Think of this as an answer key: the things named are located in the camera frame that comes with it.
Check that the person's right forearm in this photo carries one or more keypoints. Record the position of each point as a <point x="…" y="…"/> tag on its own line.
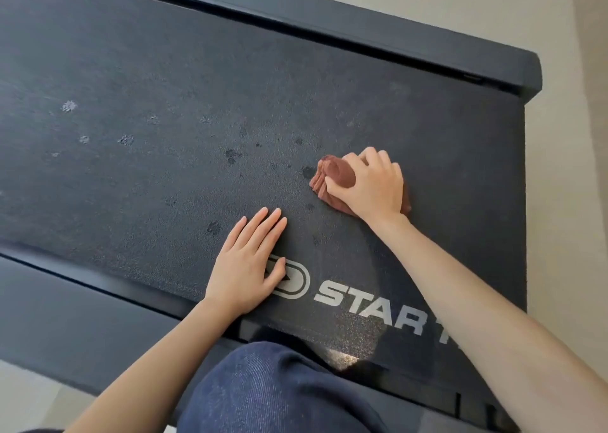
<point x="475" y="304"/>

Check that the person's dark blue trousers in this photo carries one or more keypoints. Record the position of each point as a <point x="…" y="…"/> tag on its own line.
<point x="275" y="390"/>

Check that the person's left forearm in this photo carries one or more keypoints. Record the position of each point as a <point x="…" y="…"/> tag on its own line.
<point x="157" y="371"/>

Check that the person's right hand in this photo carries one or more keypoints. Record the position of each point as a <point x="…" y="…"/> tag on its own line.
<point x="380" y="190"/>

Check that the brown cleaning cloth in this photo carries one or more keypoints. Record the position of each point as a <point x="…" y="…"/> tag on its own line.
<point x="332" y="169"/>

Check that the person's left hand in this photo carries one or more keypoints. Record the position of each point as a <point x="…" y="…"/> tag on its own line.
<point x="242" y="276"/>

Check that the stained grey treadmill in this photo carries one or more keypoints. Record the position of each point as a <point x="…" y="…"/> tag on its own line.
<point x="142" y="186"/>

